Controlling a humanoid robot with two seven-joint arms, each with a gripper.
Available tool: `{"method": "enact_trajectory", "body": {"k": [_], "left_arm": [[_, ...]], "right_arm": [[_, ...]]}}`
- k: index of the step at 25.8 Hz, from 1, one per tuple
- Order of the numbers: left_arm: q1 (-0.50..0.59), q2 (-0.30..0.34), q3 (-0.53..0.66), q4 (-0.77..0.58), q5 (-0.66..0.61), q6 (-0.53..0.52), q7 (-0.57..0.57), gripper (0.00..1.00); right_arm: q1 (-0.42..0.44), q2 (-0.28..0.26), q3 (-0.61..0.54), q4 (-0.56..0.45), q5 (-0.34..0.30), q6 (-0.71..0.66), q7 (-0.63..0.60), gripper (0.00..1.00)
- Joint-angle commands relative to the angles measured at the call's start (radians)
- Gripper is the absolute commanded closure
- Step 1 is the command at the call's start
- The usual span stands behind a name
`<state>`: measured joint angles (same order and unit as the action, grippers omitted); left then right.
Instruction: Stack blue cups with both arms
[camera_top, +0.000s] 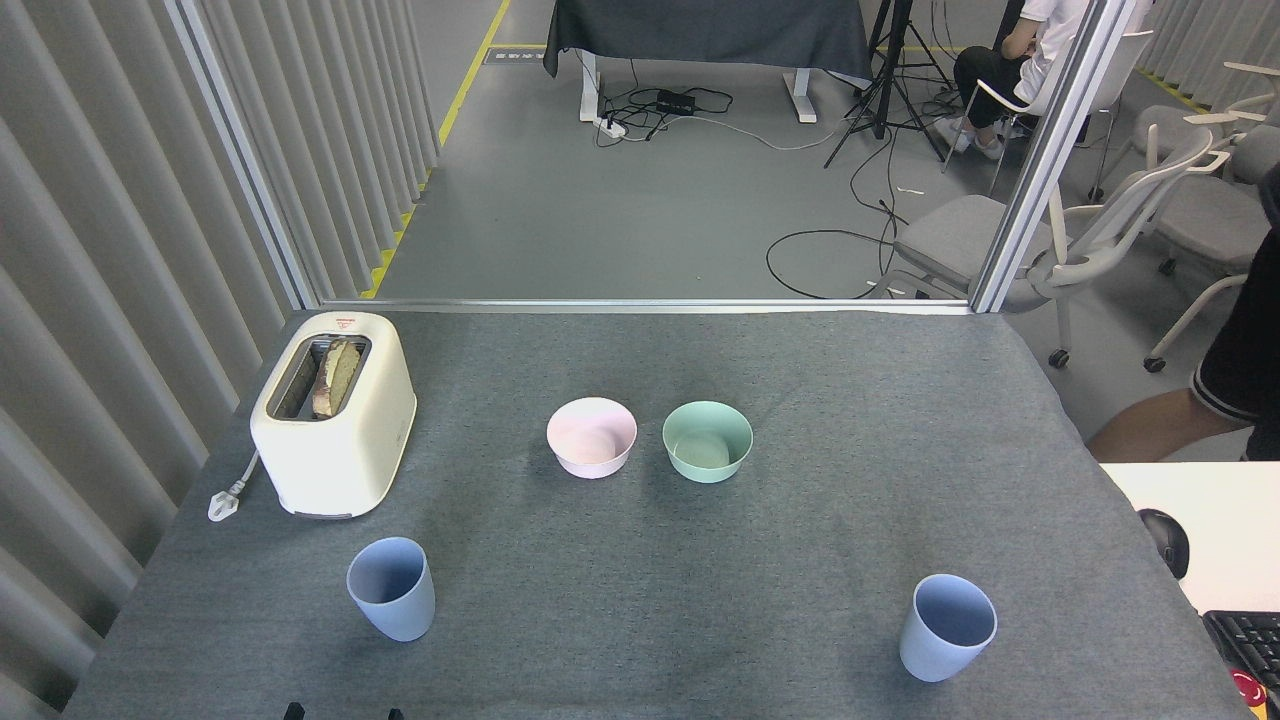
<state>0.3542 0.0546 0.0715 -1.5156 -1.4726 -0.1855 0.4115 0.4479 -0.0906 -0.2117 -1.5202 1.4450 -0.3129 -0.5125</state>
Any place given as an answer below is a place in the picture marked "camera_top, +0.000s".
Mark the light blue plastic cup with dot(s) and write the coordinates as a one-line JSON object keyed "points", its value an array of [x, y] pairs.
{"points": [[945, 630], [395, 600]]}

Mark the cream white toaster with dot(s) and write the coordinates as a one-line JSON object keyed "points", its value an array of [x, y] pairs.
{"points": [[340, 460]]}

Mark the toasted bread slice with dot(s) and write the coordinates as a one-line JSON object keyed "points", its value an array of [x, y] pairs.
{"points": [[335, 378]]}

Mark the pink plastic bowl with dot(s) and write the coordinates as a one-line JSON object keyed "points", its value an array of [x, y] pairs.
{"points": [[592, 440]]}

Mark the green plastic bowl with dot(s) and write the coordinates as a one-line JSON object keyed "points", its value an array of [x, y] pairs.
{"points": [[707, 445]]}

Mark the grey felt table cloth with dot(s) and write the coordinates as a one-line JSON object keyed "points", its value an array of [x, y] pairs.
{"points": [[800, 560]]}

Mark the white power strip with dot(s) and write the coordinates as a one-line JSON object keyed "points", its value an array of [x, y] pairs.
{"points": [[612, 126]]}

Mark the black power adapter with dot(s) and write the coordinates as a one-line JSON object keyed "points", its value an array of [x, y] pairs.
{"points": [[676, 101]]}

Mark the table with dark cover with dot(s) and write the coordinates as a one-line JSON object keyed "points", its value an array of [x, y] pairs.
{"points": [[700, 30]]}

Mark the black computer mouse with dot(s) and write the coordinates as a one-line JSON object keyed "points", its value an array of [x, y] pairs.
{"points": [[1165, 542]]}

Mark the black tripod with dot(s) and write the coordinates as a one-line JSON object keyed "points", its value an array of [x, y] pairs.
{"points": [[884, 80]]}

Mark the red round object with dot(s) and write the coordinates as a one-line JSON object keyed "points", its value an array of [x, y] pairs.
{"points": [[1248, 690]]}

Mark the white desk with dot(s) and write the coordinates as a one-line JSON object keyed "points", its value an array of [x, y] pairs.
{"points": [[1230, 520]]}

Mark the black keyboard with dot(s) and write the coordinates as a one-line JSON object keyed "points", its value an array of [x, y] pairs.
{"points": [[1250, 645]]}

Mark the white chair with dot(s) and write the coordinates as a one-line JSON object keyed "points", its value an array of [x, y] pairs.
{"points": [[1000, 98]]}

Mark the standing person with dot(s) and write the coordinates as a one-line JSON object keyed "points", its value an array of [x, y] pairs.
{"points": [[1240, 340]]}

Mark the seated person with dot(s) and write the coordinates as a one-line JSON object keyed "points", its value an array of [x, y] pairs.
{"points": [[1050, 40]]}

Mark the silver aluminium rail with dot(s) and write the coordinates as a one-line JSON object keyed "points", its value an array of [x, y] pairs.
{"points": [[650, 305]]}

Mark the silver aluminium post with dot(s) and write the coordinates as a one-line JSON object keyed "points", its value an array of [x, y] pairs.
{"points": [[1052, 150], [245, 150]]}

